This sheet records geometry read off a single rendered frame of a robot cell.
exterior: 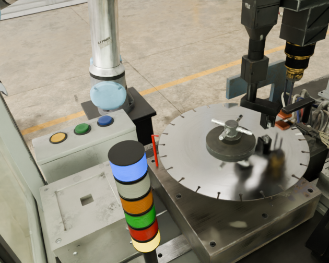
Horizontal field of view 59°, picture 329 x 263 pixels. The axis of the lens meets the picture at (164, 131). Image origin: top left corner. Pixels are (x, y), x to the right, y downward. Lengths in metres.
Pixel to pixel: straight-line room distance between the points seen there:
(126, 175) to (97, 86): 0.62
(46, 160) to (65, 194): 0.15
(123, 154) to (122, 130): 0.48
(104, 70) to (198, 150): 0.44
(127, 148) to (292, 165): 0.39
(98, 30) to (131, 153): 0.61
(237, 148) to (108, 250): 0.35
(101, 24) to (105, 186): 0.46
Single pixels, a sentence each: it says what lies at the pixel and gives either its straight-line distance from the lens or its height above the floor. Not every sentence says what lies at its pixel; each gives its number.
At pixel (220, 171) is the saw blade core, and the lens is 0.61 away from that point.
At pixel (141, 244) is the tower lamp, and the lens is 0.47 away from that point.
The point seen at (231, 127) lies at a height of 1.00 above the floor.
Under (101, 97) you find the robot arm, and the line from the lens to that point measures 0.97.
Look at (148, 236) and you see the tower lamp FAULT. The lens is 0.45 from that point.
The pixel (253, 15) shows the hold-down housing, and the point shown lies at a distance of 0.58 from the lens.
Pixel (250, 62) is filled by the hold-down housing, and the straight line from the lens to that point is 0.62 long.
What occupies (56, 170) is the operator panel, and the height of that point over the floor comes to 0.84.
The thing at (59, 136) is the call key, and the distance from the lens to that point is 0.87.
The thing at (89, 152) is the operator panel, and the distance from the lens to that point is 0.84.
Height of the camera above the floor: 1.39
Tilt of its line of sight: 38 degrees down
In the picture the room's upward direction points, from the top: 7 degrees counter-clockwise
